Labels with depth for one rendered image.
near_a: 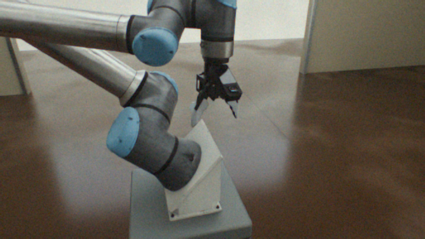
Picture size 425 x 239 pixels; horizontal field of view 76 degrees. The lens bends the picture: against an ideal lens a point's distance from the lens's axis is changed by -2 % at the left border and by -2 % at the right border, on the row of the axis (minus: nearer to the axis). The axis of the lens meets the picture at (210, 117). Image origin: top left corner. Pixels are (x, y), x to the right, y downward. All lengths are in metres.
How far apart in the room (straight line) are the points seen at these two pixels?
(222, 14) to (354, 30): 5.42
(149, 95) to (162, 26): 0.37
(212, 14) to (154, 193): 0.67
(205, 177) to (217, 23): 0.46
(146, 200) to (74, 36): 0.62
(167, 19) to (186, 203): 0.57
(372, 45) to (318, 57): 1.20
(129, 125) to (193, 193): 0.30
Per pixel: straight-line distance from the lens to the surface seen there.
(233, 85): 0.71
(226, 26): 0.71
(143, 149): 0.84
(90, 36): 0.67
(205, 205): 0.96
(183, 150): 0.90
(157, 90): 0.95
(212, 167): 0.86
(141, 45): 0.61
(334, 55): 5.93
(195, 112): 0.77
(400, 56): 7.01
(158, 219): 0.98
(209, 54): 0.73
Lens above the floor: 1.55
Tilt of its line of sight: 26 degrees down
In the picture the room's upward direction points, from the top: straight up
